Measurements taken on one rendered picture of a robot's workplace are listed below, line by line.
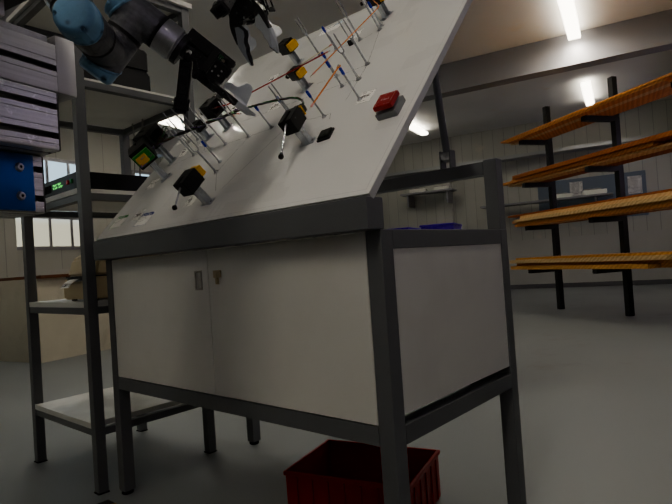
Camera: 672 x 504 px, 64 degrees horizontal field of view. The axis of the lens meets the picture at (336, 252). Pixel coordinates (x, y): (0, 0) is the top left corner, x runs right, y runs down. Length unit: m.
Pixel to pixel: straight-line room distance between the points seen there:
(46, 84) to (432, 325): 0.86
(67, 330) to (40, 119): 4.90
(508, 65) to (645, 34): 1.35
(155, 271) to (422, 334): 0.88
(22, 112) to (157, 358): 1.02
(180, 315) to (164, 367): 0.19
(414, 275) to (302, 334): 0.29
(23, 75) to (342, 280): 0.67
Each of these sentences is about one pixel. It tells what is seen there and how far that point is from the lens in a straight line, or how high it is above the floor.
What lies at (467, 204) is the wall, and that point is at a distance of 10.66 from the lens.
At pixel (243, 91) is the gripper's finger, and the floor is 1.13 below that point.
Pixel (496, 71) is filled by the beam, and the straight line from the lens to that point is 6.72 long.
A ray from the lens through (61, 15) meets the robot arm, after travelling 1.12.
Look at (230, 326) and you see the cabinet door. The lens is 1.43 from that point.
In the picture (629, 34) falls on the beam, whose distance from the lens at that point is 6.64.
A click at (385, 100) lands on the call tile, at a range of 1.25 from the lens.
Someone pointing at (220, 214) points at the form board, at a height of 0.88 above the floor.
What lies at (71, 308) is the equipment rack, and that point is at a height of 0.64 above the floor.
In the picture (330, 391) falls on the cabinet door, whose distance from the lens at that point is 1.20.
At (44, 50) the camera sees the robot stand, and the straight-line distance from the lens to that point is 0.96.
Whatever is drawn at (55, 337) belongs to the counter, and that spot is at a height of 0.21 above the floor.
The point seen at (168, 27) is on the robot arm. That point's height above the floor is 1.25.
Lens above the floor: 0.74
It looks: 1 degrees up
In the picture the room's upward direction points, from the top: 4 degrees counter-clockwise
